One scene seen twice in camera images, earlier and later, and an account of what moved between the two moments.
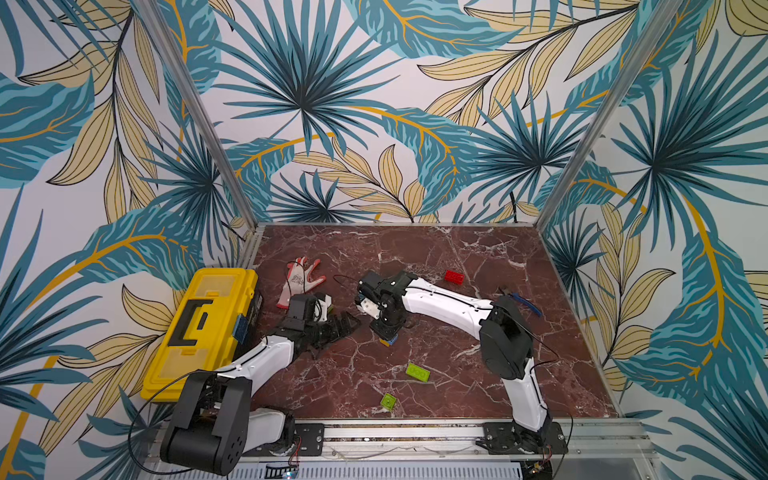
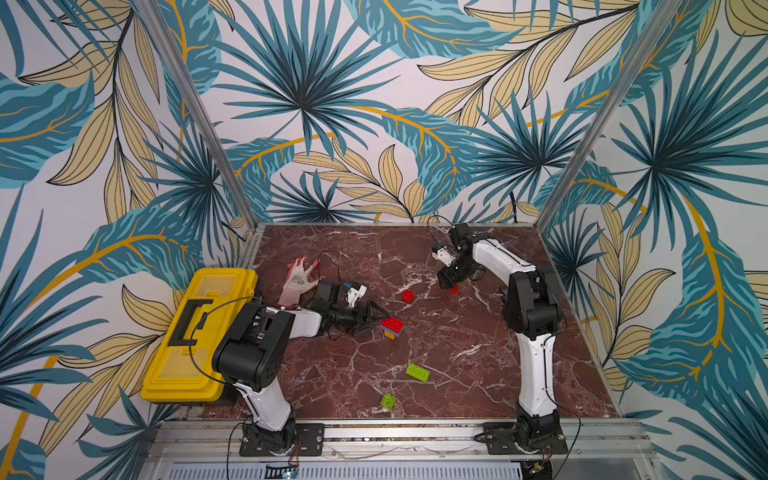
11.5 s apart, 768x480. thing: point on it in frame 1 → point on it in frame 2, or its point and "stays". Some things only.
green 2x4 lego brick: x=418 y=372 stays
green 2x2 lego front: x=389 y=401 stays
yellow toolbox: x=216 y=313 stays
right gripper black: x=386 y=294 → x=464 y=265
